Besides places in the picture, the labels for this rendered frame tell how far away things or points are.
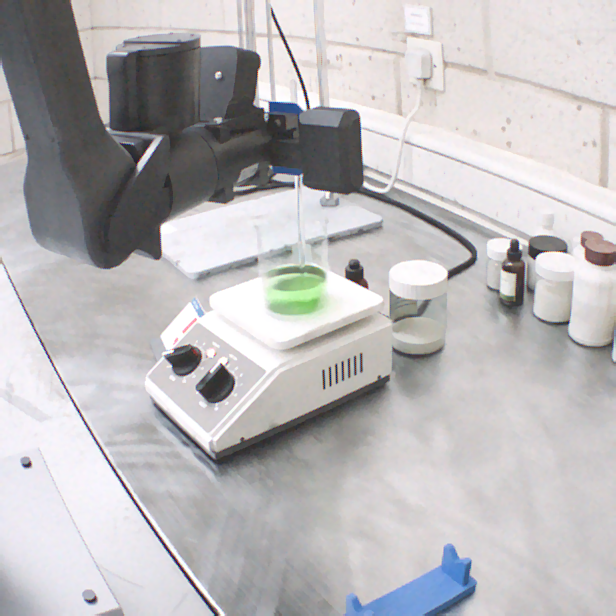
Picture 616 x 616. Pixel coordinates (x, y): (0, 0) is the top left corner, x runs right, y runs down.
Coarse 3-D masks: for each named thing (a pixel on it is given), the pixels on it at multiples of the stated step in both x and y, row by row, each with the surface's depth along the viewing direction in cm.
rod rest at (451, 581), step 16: (448, 544) 49; (448, 560) 49; (464, 560) 48; (432, 576) 50; (448, 576) 50; (464, 576) 48; (400, 592) 49; (416, 592) 48; (432, 592) 48; (448, 592) 48; (464, 592) 48; (352, 608) 45; (368, 608) 47; (384, 608) 47; (400, 608) 47; (416, 608) 47; (432, 608) 47
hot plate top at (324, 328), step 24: (240, 288) 75; (336, 288) 74; (360, 288) 73; (240, 312) 70; (264, 312) 70; (336, 312) 69; (360, 312) 70; (264, 336) 67; (288, 336) 66; (312, 336) 67
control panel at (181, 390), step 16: (192, 336) 73; (208, 336) 72; (224, 352) 69; (240, 352) 69; (160, 368) 72; (208, 368) 69; (240, 368) 67; (256, 368) 66; (160, 384) 71; (176, 384) 70; (192, 384) 69; (240, 384) 66; (176, 400) 68; (192, 400) 67; (224, 400) 66; (240, 400) 65; (192, 416) 66; (208, 416) 65; (224, 416) 64; (208, 432) 64
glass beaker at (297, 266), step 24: (264, 216) 69; (288, 216) 70; (312, 216) 70; (264, 240) 66; (288, 240) 65; (312, 240) 65; (264, 264) 67; (288, 264) 66; (312, 264) 66; (264, 288) 68; (288, 288) 67; (312, 288) 67; (288, 312) 68; (312, 312) 68
